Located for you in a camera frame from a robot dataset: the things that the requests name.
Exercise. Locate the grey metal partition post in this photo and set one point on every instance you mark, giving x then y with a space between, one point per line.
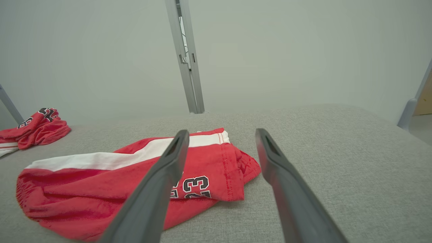
10 104
191 84

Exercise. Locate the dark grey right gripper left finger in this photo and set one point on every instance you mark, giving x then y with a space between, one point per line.
148 202

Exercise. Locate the light wooden board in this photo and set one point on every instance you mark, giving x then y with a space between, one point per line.
426 101

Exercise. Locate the grey partition end post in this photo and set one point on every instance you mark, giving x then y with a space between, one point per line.
406 113

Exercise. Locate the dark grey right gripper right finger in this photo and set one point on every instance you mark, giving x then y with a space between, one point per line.
297 209

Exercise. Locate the red sock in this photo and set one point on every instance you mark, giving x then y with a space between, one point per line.
84 199

